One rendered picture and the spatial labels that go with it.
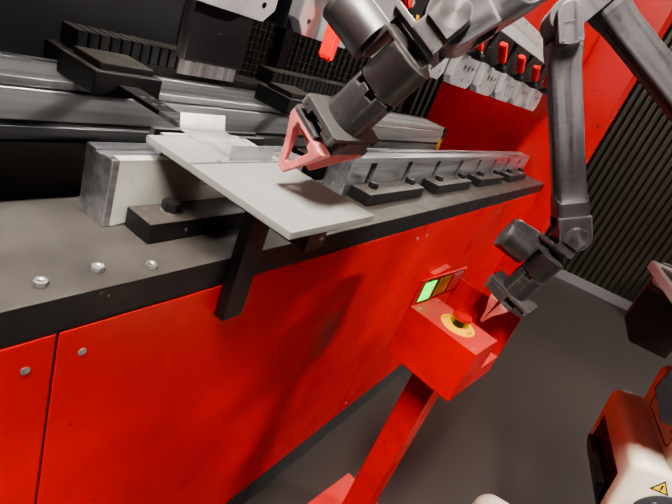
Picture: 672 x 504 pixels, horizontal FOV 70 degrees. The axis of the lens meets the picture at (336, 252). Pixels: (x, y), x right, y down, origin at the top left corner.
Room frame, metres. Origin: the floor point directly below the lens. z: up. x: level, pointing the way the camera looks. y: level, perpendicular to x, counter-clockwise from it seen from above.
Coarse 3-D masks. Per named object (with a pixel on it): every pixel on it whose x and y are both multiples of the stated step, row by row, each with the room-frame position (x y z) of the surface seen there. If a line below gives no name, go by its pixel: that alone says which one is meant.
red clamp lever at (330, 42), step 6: (330, 30) 0.77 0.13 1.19; (324, 36) 0.78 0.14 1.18; (330, 36) 0.77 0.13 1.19; (336, 36) 0.77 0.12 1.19; (324, 42) 0.78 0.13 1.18; (330, 42) 0.77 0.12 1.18; (336, 42) 0.78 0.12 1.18; (324, 48) 0.77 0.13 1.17; (330, 48) 0.77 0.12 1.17; (336, 48) 0.78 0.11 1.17; (324, 54) 0.77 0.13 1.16; (330, 54) 0.77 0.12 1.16; (330, 60) 0.78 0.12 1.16
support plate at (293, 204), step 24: (168, 144) 0.58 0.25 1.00; (192, 144) 0.62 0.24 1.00; (192, 168) 0.54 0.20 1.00; (216, 168) 0.57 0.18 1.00; (240, 168) 0.60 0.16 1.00; (264, 168) 0.64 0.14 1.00; (240, 192) 0.52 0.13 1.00; (264, 192) 0.55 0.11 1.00; (288, 192) 0.58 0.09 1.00; (312, 192) 0.62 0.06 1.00; (264, 216) 0.49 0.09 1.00; (288, 216) 0.51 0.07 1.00; (312, 216) 0.54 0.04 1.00; (336, 216) 0.57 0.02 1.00; (360, 216) 0.60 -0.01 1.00
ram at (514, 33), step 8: (552, 0) 1.73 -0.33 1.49; (536, 8) 1.63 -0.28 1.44; (544, 8) 1.70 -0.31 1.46; (528, 16) 1.60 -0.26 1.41; (536, 16) 1.66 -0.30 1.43; (544, 16) 1.73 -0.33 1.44; (512, 24) 1.52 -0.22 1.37; (536, 24) 1.70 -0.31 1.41; (584, 24) 2.21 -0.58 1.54; (504, 32) 1.49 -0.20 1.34; (512, 32) 1.54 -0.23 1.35; (520, 32) 1.60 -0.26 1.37; (584, 32) 2.27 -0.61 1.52; (592, 32) 2.39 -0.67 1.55; (520, 40) 1.63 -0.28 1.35; (528, 40) 1.69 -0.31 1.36; (584, 40) 2.33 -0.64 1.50; (592, 40) 2.46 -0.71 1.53; (528, 48) 1.73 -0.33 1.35; (536, 48) 1.80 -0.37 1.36; (584, 48) 2.40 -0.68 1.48; (592, 48) 2.54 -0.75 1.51; (536, 56) 1.84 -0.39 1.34; (584, 56) 2.48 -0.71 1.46; (584, 64) 2.55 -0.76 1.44
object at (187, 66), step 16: (192, 0) 0.63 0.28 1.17; (192, 16) 0.63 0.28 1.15; (208, 16) 0.65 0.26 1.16; (224, 16) 0.67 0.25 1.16; (240, 16) 0.69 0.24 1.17; (192, 32) 0.63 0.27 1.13; (208, 32) 0.65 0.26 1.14; (224, 32) 0.68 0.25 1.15; (240, 32) 0.70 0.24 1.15; (176, 48) 0.64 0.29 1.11; (192, 48) 0.63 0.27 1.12; (208, 48) 0.66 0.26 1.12; (224, 48) 0.68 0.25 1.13; (240, 48) 0.71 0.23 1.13; (192, 64) 0.65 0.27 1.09; (208, 64) 0.67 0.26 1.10; (224, 64) 0.69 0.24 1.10; (240, 64) 0.71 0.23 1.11; (224, 80) 0.70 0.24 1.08
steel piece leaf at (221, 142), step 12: (192, 132) 0.66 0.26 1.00; (204, 132) 0.69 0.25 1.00; (216, 132) 0.71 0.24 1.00; (204, 144) 0.63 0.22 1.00; (216, 144) 0.65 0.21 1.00; (228, 144) 0.68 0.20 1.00; (240, 144) 0.70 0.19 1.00; (228, 156) 0.62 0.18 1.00; (240, 156) 0.63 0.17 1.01; (252, 156) 0.65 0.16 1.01; (264, 156) 0.67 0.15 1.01
